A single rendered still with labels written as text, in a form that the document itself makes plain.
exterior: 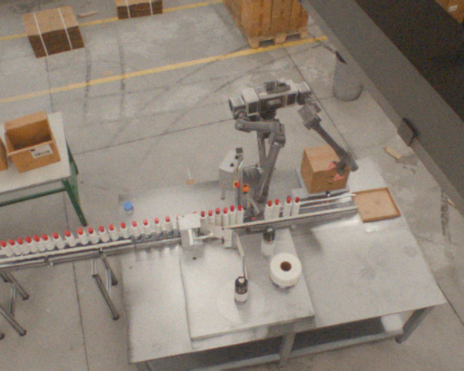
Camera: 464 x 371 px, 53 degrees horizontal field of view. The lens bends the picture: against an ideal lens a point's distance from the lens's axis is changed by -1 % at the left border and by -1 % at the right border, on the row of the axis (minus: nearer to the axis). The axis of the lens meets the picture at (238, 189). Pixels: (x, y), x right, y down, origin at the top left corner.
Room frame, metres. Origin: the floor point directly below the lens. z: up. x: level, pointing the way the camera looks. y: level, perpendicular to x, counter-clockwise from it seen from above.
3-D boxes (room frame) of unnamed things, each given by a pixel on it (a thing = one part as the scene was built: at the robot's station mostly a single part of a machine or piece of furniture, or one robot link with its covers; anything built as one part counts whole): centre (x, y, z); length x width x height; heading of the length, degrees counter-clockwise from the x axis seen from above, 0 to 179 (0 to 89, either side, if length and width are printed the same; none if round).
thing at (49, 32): (5.31, 2.46, 0.16); 0.65 x 0.54 x 0.32; 114
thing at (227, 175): (1.97, 0.05, 1.38); 0.17 x 0.10 x 0.19; 157
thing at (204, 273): (1.44, -0.05, 0.86); 0.80 x 0.67 x 0.05; 102
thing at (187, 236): (1.73, 0.32, 1.01); 0.14 x 0.13 x 0.26; 102
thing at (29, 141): (2.60, 1.69, 0.97); 0.51 x 0.39 x 0.37; 25
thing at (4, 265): (1.61, 1.30, 0.47); 1.17 x 0.38 x 0.94; 102
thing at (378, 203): (2.12, -1.05, 0.85); 0.30 x 0.26 x 0.04; 102
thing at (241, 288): (1.28, -0.03, 1.04); 0.09 x 0.09 x 0.29
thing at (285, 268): (1.47, -0.32, 0.95); 0.20 x 0.20 x 0.14
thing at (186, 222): (1.72, 0.32, 1.14); 0.14 x 0.11 x 0.01; 102
